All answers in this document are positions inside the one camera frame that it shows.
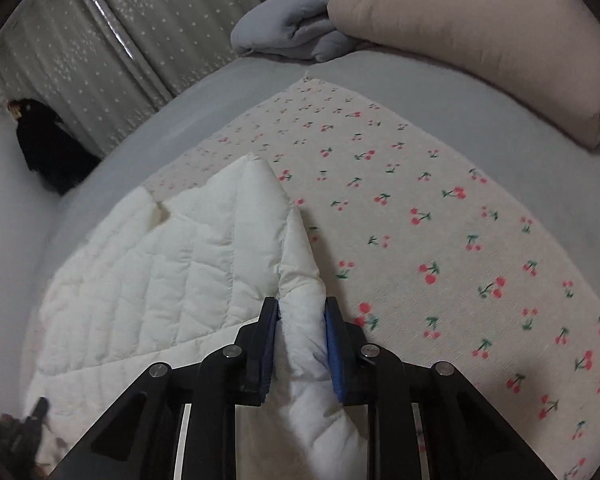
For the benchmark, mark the white quilted jacket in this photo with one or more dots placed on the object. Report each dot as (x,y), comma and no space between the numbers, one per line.
(180,270)

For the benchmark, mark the grey star print curtain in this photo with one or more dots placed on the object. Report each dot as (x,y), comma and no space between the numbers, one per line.
(130,35)

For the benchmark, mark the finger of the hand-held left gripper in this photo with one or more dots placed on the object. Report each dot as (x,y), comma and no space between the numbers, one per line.
(32,425)

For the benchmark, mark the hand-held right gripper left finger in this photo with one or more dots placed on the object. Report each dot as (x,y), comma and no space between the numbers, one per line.
(269,345)

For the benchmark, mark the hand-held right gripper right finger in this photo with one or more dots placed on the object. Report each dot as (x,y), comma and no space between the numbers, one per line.
(335,355)

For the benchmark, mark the pink pillow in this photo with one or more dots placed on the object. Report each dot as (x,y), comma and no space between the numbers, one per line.
(455,20)

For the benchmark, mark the dark hanging clothes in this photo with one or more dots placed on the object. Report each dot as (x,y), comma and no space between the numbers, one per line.
(50,150)

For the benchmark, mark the grey bed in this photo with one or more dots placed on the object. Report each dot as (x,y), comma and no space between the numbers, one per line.
(205,110)

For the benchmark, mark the folded grey blanket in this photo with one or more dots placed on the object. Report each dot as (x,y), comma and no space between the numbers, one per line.
(290,20)

